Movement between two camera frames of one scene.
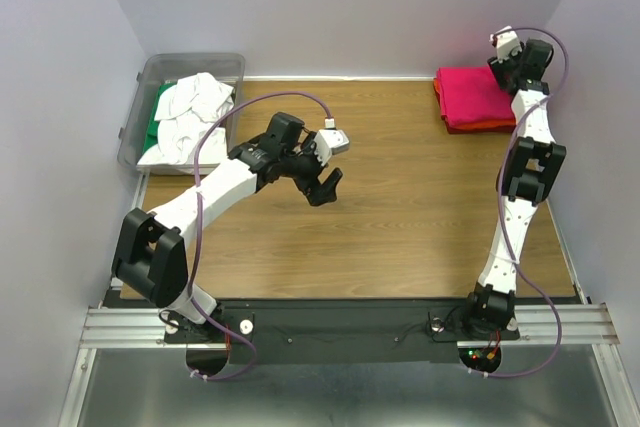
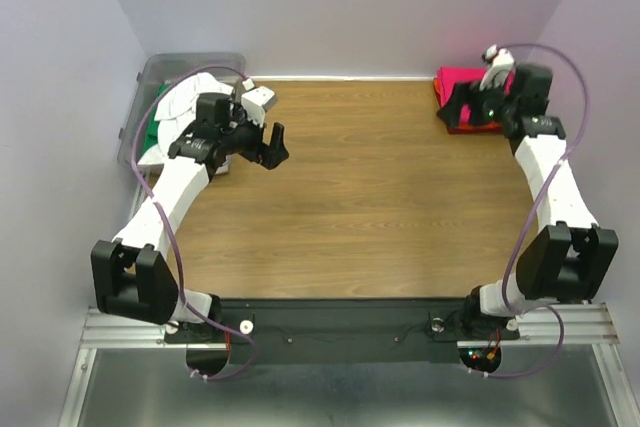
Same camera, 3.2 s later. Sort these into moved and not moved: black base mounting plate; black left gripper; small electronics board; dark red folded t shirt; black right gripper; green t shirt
Moved: black right gripper; black left gripper
Not moved: dark red folded t shirt; green t shirt; small electronics board; black base mounting plate
